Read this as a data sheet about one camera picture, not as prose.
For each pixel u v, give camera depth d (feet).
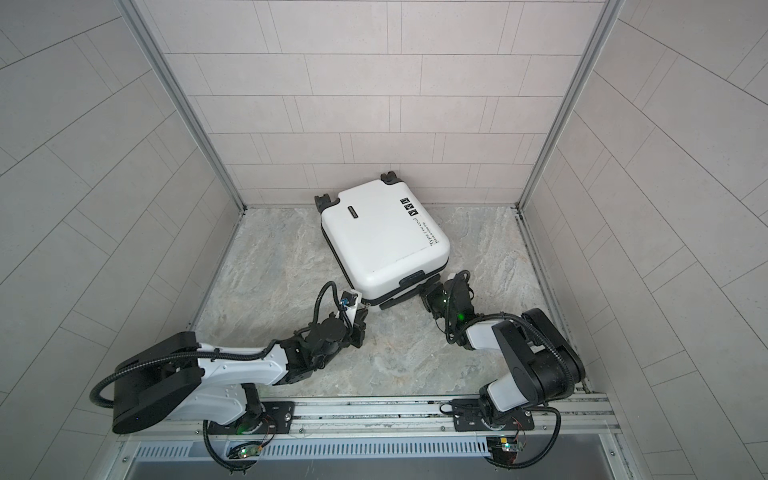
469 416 2.33
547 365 1.42
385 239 2.71
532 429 2.28
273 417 2.32
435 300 2.58
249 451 2.11
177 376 1.36
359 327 2.31
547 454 2.15
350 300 2.24
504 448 2.23
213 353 1.53
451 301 2.23
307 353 2.03
